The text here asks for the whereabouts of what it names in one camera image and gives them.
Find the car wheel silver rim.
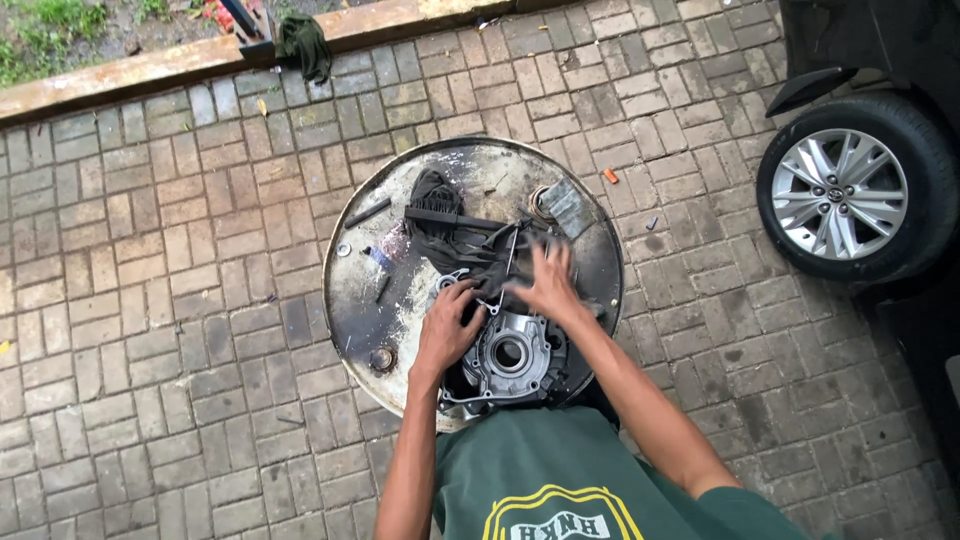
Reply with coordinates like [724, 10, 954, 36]
[755, 90, 960, 285]

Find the black metal rod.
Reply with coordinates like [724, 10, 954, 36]
[342, 196, 393, 231]

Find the green printed shirt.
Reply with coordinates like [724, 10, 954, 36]
[432, 405, 845, 540]

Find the grey sandpaper piece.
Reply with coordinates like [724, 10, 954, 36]
[537, 177, 598, 242]

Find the person's left hand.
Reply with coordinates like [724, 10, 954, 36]
[410, 277, 489, 381]

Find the concrete curb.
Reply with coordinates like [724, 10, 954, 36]
[0, 0, 575, 129]

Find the dark metal post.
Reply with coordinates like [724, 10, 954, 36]
[218, 0, 278, 69]

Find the dark green cloth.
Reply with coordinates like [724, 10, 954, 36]
[274, 12, 333, 86]

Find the brown ring seal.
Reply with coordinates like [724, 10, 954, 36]
[526, 185, 557, 224]

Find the black brush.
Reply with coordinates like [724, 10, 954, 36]
[402, 192, 513, 234]

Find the red litter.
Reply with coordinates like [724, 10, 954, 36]
[201, 0, 240, 35]

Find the grey engine crankcase cover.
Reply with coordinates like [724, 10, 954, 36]
[426, 267, 573, 418]

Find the black car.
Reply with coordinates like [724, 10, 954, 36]
[763, 0, 960, 485]

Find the person's right hand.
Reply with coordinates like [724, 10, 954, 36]
[501, 238, 598, 326]

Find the dark grey rag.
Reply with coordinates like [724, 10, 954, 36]
[404, 168, 606, 318]

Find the rusty metal drum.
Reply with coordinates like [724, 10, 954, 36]
[321, 135, 627, 435]

